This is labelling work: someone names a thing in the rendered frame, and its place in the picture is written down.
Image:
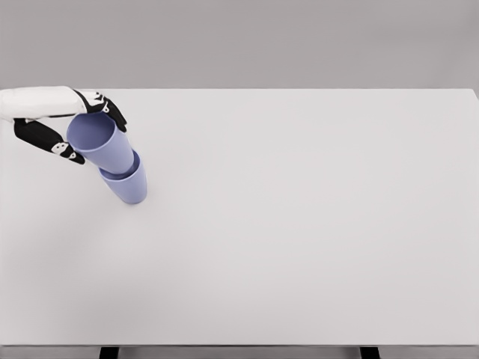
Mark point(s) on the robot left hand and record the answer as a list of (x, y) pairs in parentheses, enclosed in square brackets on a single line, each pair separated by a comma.
[(41, 101)]

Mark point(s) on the lavender blue plastic cup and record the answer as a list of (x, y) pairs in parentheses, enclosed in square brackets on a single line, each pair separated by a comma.
[(129, 188), (108, 147)]

